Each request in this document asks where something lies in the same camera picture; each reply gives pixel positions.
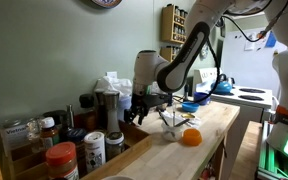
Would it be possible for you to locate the white refrigerator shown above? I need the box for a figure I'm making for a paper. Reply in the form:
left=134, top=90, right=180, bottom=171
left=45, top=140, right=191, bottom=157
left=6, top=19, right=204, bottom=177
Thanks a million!
left=221, top=28, right=287, bottom=97

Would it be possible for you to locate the lower wooden spice rack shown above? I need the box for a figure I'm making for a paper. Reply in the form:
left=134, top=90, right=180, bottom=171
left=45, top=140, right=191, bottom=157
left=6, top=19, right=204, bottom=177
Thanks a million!
left=160, top=46, right=180, bottom=61

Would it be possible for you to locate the wooden tray box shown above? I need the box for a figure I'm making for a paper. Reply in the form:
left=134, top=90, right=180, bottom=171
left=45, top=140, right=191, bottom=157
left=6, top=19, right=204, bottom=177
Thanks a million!
left=3, top=122, right=152, bottom=180

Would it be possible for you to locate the orange plastic cup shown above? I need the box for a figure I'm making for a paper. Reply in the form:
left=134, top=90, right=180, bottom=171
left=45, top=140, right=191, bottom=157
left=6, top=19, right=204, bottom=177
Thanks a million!
left=182, top=128, right=202, bottom=146

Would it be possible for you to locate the white spice shaker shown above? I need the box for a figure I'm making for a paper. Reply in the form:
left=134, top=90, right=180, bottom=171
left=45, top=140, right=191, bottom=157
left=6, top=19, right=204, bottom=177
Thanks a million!
left=84, top=131, right=106, bottom=173

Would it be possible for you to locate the wooden spice rack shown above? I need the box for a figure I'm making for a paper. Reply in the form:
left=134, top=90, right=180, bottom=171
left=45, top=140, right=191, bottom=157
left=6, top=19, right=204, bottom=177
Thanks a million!
left=160, top=46, right=180, bottom=61
left=161, top=4, right=188, bottom=44

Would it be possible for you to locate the clear bowl with utensils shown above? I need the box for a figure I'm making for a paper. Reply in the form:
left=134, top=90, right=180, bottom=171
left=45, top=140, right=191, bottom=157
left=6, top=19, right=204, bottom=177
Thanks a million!
left=159, top=111, right=188, bottom=142

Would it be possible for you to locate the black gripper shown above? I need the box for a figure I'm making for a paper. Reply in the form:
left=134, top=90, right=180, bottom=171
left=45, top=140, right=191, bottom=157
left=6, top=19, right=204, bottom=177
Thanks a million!
left=124, top=93, right=170, bottom=125

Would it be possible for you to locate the white electric stove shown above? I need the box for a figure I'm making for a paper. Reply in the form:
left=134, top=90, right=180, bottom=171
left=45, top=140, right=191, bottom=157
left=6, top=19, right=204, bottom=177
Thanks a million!
left=192, top=67, right=274, bottom=180

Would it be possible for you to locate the blue tea kettle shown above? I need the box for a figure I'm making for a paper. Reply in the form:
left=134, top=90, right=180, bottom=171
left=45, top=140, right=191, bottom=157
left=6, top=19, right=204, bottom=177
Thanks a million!
left=211, top=74, right=232, bottom=94

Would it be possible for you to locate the dark glass spice jar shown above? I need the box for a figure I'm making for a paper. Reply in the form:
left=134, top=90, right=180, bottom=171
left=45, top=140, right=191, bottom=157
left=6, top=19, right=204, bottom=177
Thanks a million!
left=105, top=132, right=125, bottom=161

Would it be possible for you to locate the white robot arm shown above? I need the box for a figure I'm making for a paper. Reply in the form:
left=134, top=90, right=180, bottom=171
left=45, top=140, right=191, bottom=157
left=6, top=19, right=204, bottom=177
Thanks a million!
left=124, top=0, right=288, bottom=124

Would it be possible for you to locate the white tissue box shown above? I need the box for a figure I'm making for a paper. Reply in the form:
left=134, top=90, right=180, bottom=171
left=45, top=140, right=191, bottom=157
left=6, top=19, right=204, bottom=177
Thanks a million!
left=95, top=76, right=132, bottom=121

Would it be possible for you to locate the white box with text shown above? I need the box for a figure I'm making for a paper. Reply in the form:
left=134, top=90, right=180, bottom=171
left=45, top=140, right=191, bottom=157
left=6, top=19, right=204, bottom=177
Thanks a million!
left=0, top=124, right=29, bottom=156

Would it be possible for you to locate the upper wooden spice rack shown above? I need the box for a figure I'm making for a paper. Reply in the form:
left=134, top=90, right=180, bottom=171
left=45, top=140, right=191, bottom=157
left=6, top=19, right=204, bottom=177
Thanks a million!
left=161, top=4, right=188, bottom=44

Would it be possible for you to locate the steel pepper grinder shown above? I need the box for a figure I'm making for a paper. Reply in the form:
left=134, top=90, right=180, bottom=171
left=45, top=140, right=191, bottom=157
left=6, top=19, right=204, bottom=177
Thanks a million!
left=104, top=91, right=120, bottom=132

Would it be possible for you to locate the blue plastic bowl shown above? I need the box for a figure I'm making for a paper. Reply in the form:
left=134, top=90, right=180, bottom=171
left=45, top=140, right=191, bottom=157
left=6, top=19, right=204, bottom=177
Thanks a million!
left=182, top=101, right=199, bottom=113

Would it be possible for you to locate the orange lid spice jar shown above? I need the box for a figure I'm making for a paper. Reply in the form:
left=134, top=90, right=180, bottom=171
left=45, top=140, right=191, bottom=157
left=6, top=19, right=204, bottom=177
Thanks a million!
left=46, top=142, right=79, bottom=180

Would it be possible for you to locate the dark blue mug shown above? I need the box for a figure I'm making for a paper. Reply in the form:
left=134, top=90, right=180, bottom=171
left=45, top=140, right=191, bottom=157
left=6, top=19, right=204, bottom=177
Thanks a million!
left=193, top=92, right=210, bottom=106

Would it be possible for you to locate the dark sauce bottle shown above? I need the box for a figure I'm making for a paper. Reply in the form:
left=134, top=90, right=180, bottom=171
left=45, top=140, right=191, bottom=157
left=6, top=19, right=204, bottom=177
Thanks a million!
left=74, top=94, right=97, bottom=132

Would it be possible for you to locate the brown bottle white cap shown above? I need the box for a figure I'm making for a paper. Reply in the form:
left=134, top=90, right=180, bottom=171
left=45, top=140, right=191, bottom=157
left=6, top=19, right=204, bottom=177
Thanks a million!
left=40, top=117, right=59, bottom=150

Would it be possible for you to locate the decorative wall plate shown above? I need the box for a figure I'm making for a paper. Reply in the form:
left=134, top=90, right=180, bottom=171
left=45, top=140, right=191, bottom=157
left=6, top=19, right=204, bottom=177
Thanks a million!
left=91, top=0, right=122, bottom=8

